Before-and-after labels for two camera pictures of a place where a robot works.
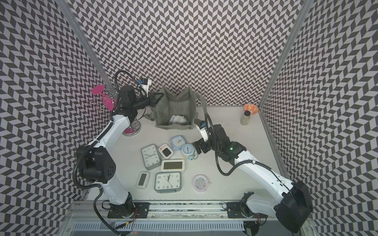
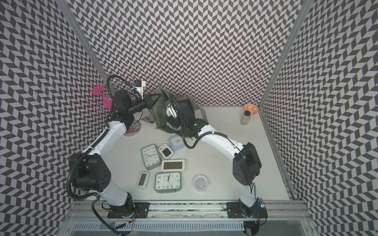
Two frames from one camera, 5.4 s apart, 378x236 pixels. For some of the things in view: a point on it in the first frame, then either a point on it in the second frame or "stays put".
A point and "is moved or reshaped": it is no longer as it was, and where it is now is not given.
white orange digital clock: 166,151 stays put
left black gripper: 152,99 stays put
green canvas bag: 190,104 is moved or reshaped
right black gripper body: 206,146 to 177,121
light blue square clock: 177,141 stays put
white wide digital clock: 173,165 stays put
